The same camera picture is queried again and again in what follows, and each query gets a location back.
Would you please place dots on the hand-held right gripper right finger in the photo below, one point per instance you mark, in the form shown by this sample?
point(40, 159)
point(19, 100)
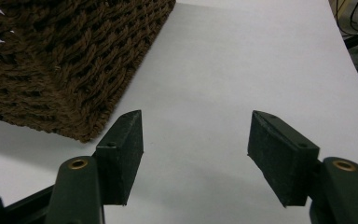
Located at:
point(287, 165)

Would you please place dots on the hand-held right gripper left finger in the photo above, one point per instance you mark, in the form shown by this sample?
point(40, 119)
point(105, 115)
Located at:
point(118, 161)

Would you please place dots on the brown woven basket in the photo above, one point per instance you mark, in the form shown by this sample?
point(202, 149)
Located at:
point(59, 62)

